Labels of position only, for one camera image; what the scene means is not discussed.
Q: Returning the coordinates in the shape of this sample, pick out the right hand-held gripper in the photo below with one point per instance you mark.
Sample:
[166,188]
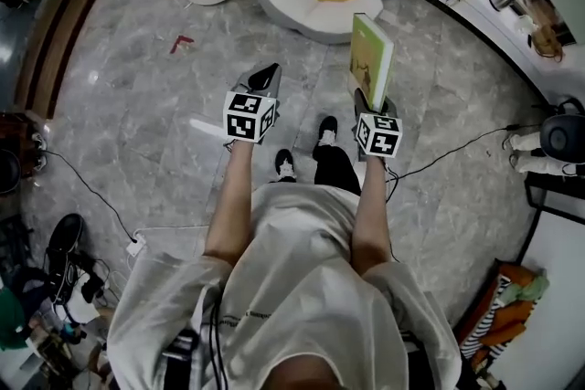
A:
[379,134]

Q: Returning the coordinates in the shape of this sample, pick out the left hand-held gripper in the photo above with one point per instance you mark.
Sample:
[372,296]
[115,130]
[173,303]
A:
[249,119]

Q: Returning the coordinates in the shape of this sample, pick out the green book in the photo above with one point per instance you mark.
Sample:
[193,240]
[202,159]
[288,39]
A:
[370,55]

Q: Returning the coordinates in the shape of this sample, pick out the person's right forearm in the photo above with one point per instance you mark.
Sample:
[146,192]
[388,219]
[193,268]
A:
[372,214]

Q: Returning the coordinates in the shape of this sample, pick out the person's left forearm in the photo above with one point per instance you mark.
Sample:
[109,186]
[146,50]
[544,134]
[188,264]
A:
[233,205]

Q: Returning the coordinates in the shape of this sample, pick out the person's right black shoe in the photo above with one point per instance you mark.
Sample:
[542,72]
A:
[327,130]

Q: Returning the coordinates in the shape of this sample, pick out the person's black shoe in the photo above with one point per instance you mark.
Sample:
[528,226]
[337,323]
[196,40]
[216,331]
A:
[285,164]
[327,130]

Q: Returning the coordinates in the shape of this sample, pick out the person's black trousers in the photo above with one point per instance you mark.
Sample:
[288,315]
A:
[336,169]

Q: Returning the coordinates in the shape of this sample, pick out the small red object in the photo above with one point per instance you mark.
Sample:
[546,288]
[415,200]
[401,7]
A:
[176,45]

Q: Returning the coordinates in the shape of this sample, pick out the person's left black shoe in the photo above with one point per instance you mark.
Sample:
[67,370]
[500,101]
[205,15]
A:
[285,164]

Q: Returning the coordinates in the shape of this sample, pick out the brown woven bag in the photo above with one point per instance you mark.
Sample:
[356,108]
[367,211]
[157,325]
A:
[546,42]

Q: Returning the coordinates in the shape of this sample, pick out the white robot with black head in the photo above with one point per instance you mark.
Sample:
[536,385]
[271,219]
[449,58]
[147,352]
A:
[560,134]

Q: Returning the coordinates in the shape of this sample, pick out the person's white shirt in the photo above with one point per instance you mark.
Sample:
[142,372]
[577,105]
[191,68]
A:
[297,287]

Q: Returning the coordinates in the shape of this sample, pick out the white power strip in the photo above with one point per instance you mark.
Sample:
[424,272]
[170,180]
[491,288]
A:
[135,247]

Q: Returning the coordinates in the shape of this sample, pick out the brown wooden step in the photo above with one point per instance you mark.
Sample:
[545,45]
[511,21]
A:
[50,50]

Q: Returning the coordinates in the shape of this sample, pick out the black sneaker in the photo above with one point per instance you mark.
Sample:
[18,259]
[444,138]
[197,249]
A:
[66,237]

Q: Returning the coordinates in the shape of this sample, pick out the orange and striped clothes pile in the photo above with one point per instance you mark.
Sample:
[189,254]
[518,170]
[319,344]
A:
[507,315]

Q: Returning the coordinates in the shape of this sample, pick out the green bag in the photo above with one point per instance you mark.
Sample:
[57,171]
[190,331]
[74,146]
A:
[9,319]

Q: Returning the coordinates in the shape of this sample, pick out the white table with black frame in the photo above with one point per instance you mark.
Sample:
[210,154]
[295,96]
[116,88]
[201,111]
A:
[562,287]

